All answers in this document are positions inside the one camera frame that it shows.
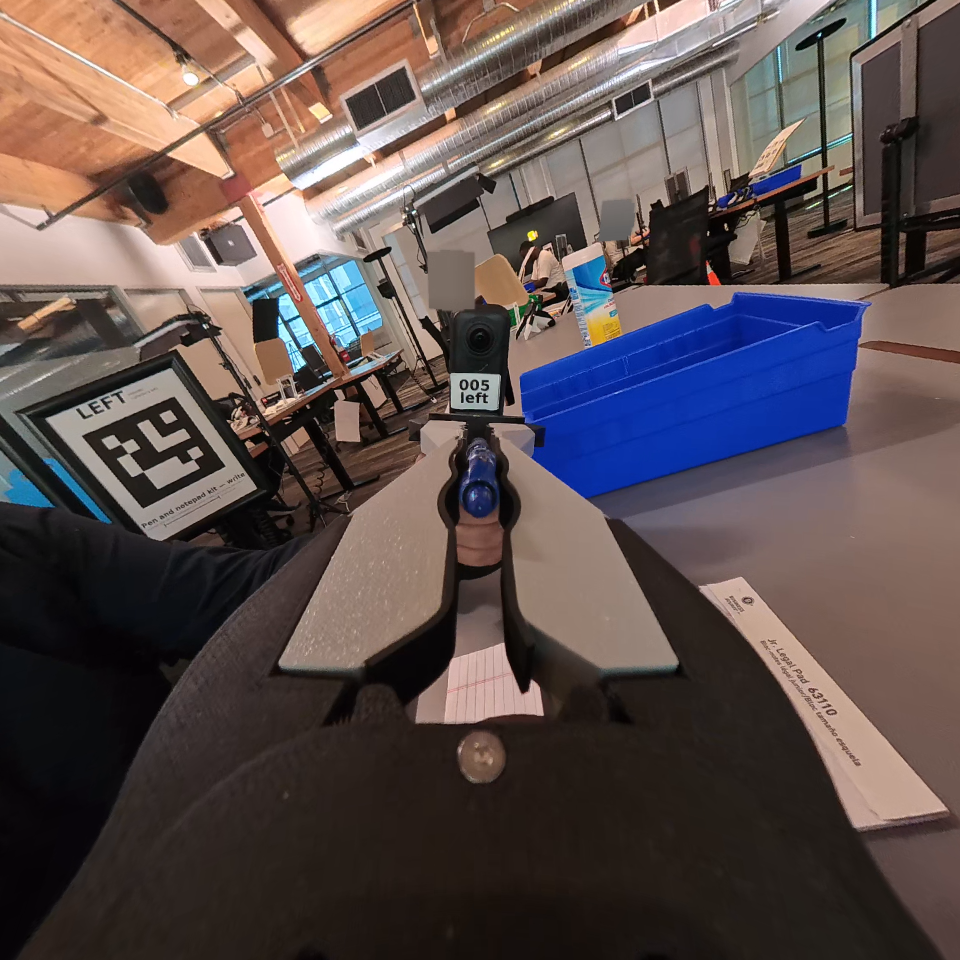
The black office chair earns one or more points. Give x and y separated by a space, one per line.
679 240

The tan plywood chair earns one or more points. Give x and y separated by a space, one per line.
271 360
499 277

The black wall screen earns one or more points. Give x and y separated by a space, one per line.
555 217

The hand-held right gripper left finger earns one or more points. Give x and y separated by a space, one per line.
367 592

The wooden top desk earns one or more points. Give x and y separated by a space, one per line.
817 178
337 386

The black floor lamp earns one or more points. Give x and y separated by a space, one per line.
821 34

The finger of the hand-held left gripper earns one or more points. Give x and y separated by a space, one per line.
532 441
433 442

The person's dark clothed body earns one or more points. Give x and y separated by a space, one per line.
45 787

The black ceiling speaker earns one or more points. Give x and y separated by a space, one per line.
146 195

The white lined legal pad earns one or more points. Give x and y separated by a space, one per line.
810 712

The white air vent grille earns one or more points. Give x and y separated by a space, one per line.
379 97
632 99

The black box speaker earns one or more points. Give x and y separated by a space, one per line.
229 244

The black framed display panel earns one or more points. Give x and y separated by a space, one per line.
922 112

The silver ventilation duct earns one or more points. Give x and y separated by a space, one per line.
480 52
525 127

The black studio light panel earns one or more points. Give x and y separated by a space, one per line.
450 202

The blue clear-barrel gel pen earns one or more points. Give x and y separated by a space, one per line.
478 491

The ceiling track light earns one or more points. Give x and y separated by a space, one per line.
189 73

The wooden support post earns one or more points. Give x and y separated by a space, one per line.
285 277

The person's left hand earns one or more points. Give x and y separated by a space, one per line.
478 544

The disinfectant wipes canister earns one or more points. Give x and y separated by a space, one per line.
592 300

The orange traffic cone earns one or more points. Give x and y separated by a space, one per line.
714 274

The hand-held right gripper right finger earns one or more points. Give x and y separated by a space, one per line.
585 592

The small blue bin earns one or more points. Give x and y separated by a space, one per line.
776 184

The blue plastic bin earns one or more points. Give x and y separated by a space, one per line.
712 420

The person's left forearm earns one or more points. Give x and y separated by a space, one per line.
112 585

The acrylic sign holder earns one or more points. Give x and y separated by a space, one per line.
534 322

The framed marker sign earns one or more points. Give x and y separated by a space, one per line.
150 450

